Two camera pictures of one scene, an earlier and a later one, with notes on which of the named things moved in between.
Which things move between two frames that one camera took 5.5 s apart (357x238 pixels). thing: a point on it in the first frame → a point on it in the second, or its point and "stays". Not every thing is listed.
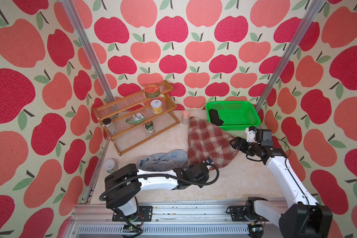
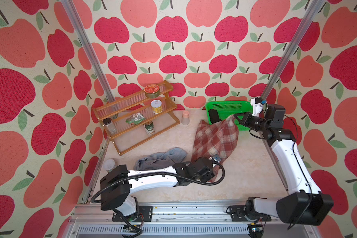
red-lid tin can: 152,91 stays
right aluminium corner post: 306,24 stays
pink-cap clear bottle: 185,118 stays
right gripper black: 238,140 → 247,116
